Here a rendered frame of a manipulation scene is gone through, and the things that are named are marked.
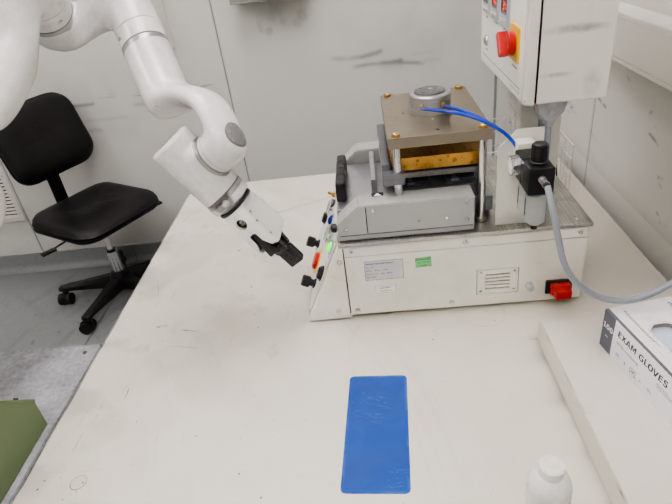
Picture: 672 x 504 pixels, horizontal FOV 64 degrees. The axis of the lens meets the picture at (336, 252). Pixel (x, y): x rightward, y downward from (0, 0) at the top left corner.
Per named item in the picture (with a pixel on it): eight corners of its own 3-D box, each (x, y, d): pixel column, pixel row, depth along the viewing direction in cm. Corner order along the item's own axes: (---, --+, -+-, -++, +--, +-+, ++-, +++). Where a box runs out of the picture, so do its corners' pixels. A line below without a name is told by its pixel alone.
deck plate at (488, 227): (536, 154, 127) (537, 150, 126) (593, 226, 97) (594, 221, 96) (341, 173, 130) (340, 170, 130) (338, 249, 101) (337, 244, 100)
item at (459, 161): (465, 132, 117) (465, 88, 112) (486, 174, 98) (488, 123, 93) (385, 141, 118) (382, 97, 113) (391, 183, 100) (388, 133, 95)
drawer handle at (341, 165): (347, 170, 119) (345, 153, 117) (347, 201, 107) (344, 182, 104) (338, 171, 119) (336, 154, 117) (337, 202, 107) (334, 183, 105)
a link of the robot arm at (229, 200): (232, 188, 96) (245, 200, 97) (241, 168, 103) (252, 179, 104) (201, 216, 99) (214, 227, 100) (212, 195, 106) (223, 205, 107)
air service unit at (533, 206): (529, 200, 97) (535, 120, 90) (555, 241, 85) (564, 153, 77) (499, 203, 98) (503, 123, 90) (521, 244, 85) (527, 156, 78)
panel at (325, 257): (317, 241, 138) (340, 177, 128) (309, 315, 112) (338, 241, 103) (309, 239, 137) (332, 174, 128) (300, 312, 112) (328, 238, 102)
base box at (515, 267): (530, 219, 135) (535, 155, 126) (585, 313, 103) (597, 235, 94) (318, 239, 140) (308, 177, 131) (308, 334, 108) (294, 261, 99)
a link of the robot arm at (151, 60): (199, 13, 101) (263, 154, 96) (153, 66, 109) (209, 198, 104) (160, -1, 93) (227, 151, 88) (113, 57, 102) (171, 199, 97)
